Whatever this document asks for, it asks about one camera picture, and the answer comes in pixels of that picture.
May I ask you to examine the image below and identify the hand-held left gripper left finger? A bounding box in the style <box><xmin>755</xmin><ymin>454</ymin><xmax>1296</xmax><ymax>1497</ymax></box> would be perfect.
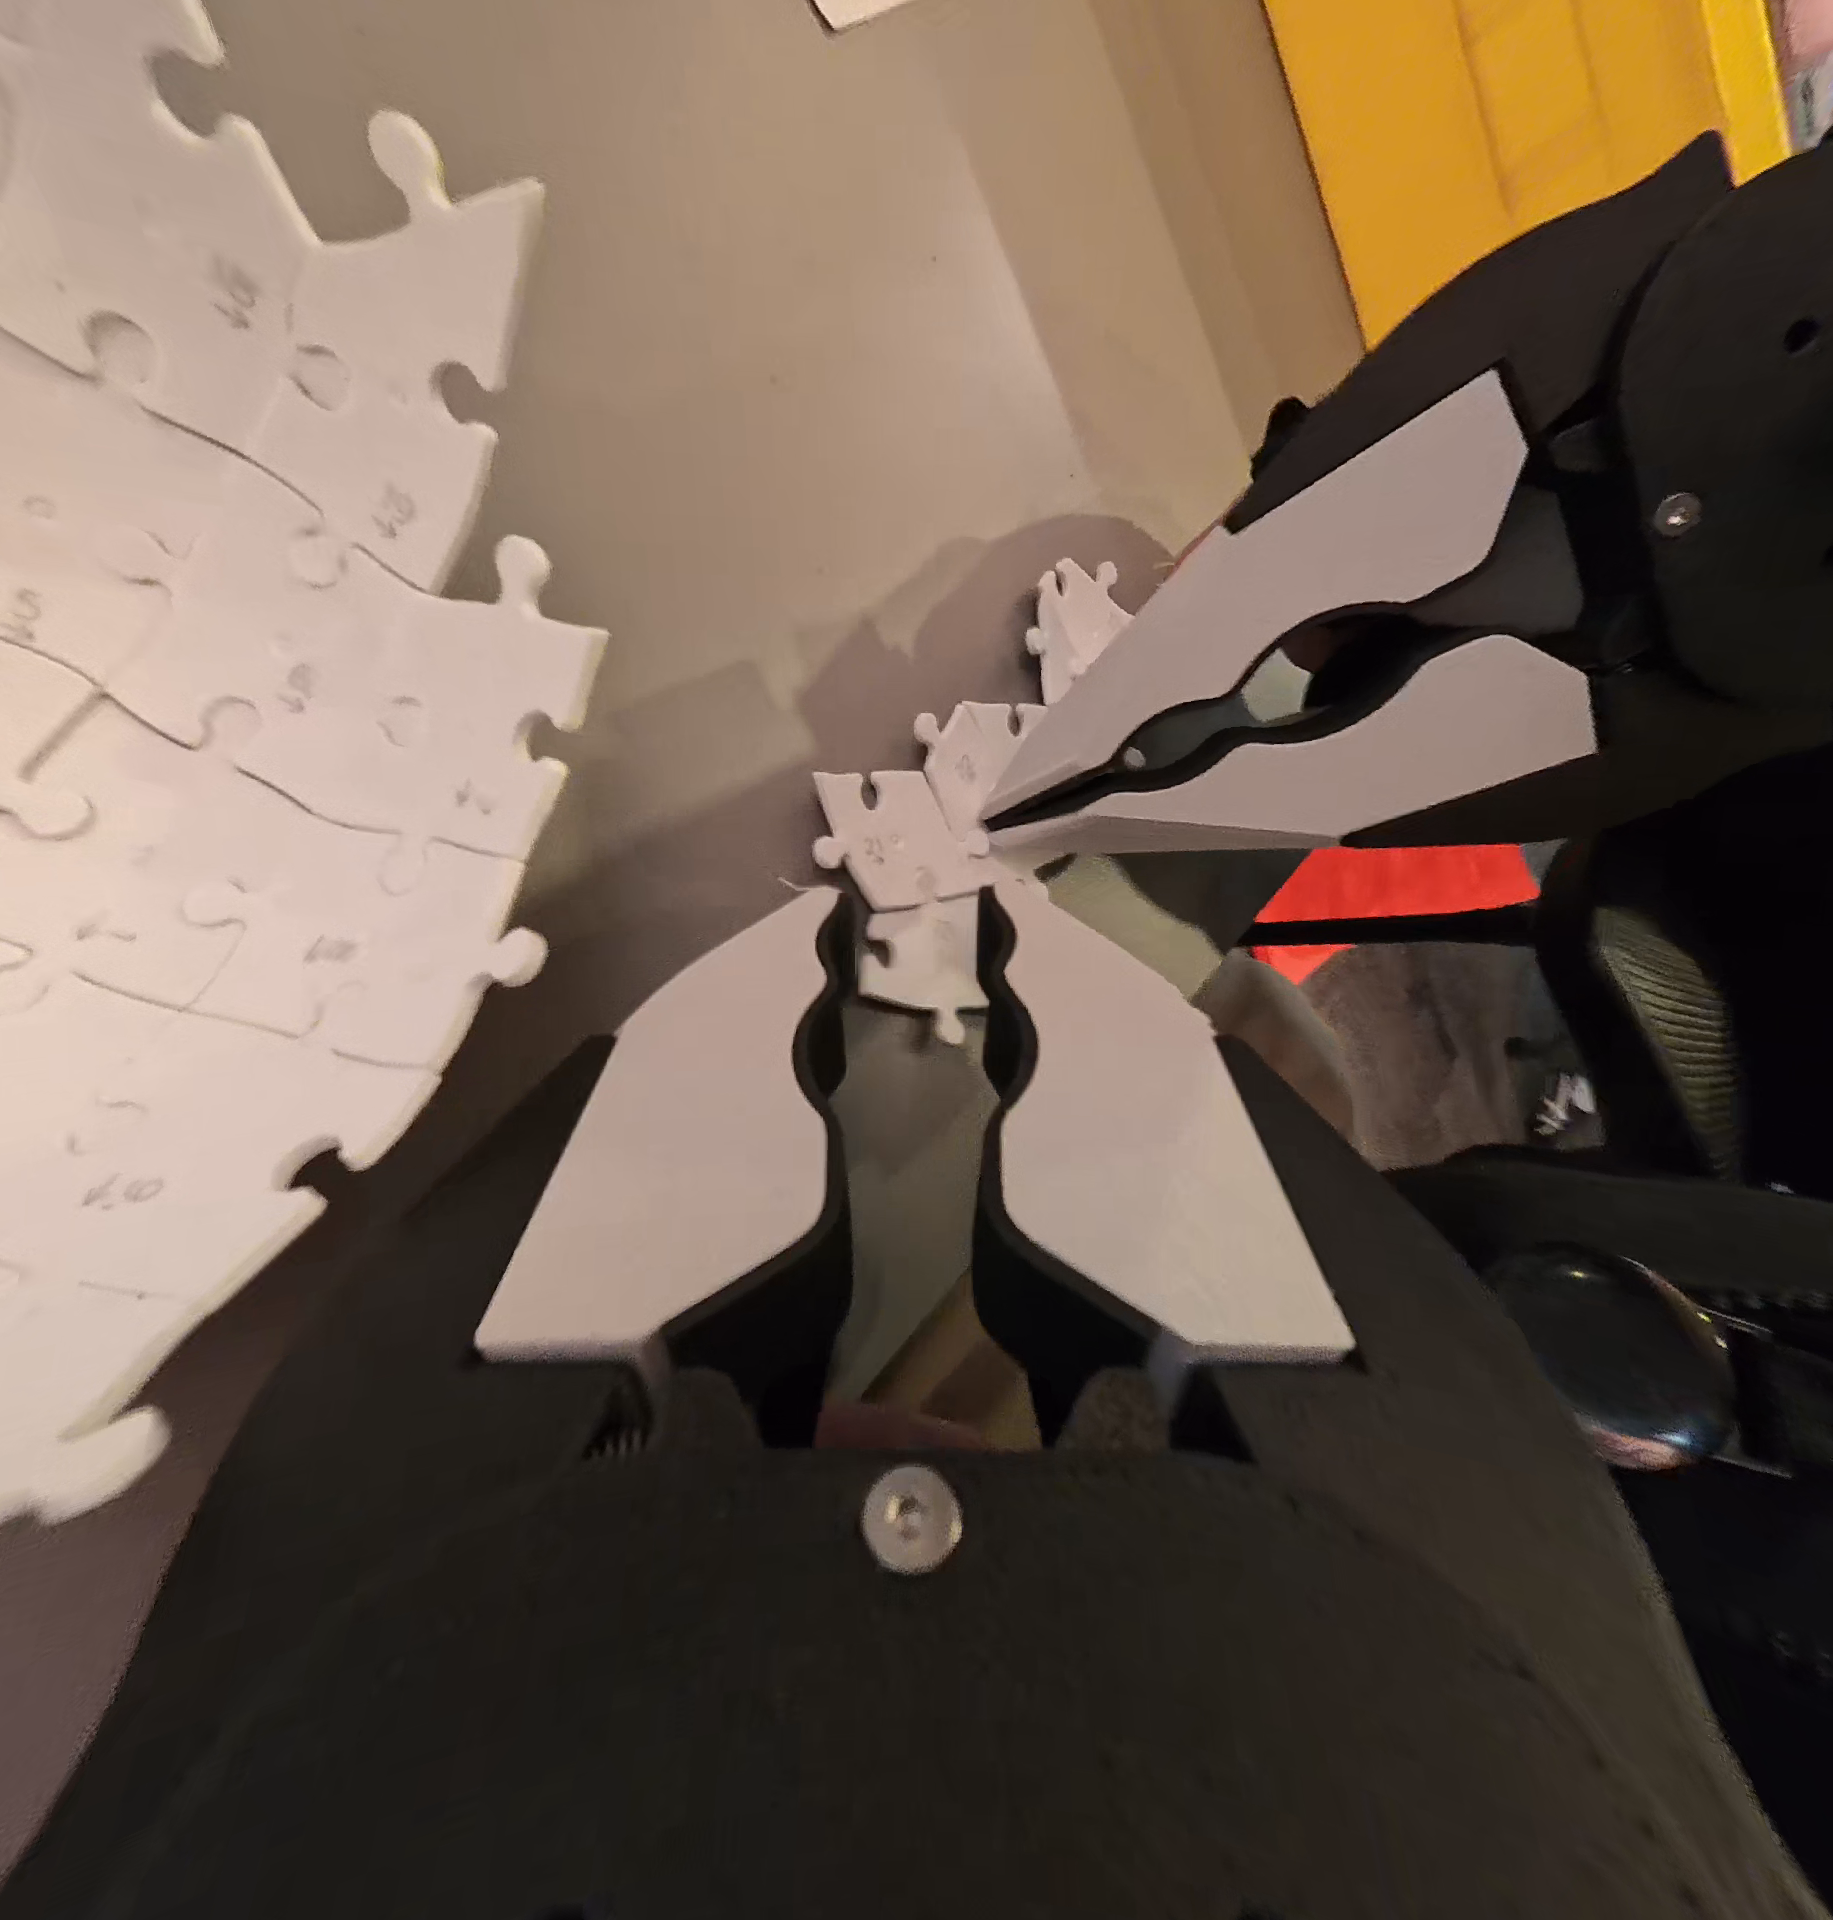
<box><xmin>474</xmin><ymin>886</ymin><xmax>852</xmax><ymax>1371</ymax></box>

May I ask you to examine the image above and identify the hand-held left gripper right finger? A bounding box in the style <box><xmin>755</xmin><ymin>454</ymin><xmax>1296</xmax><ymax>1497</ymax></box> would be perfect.
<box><xmin>981</xmin><ymin>881</ymin><xmax>1357</xmax><ymax>1373</ymax></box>

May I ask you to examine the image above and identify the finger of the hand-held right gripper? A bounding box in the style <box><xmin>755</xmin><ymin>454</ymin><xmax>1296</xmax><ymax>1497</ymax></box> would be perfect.
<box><xmin>982</xmin><ymin>630</ymin><xmax>1598</xmax><ymax>856</ymax></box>
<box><xmin>991</xmin><ymin>368</ymin><xmax>1532</xmax><ymax>813</ymax></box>

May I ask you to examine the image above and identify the partly built white puzzle ball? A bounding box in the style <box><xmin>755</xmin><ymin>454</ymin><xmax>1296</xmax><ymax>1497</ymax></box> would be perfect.
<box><xmin>0</xmin><ymin>0</ymin><xmax>611</xmax><ymax>1561</ymax></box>

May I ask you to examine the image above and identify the red striped object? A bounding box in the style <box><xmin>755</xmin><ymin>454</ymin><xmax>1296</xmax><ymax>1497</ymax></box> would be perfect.
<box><xmin>1249</xmin><ymin>843</ymin><xmax>1542</xmax><ymax>950</ymax></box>

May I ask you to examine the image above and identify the black mesh office chair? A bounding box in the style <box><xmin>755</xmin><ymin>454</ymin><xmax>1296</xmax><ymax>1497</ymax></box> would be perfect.
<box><xmin>1539</xmin><ymin>832</ymin><xmax>1833</xmax><ymax>1202</ymax></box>

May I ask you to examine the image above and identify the yellow box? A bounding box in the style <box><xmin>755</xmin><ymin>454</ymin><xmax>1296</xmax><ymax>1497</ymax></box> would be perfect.
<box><xmin>1258</xmin><ymin>0</ymin><xmax>1796</xmax><ymax>351</ymax></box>

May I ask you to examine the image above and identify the black round badge reel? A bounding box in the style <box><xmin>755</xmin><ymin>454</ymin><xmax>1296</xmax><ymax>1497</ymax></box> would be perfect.
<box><xmin>1483</xmin><ymin>1249</ymin><xmax>1750</xmax><ymax>1469</ymax></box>

